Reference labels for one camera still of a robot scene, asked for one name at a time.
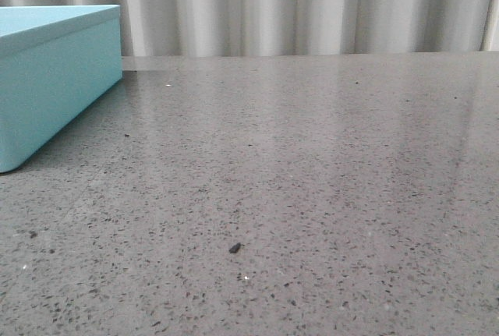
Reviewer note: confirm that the light blue plastic box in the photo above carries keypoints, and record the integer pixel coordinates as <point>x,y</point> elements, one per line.
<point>56,60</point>

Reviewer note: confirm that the grey pleated curtain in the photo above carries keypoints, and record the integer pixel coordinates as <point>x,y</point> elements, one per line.
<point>200,28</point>

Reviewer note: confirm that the small black debris chip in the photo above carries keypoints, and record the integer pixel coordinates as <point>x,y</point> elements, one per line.
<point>235,248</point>

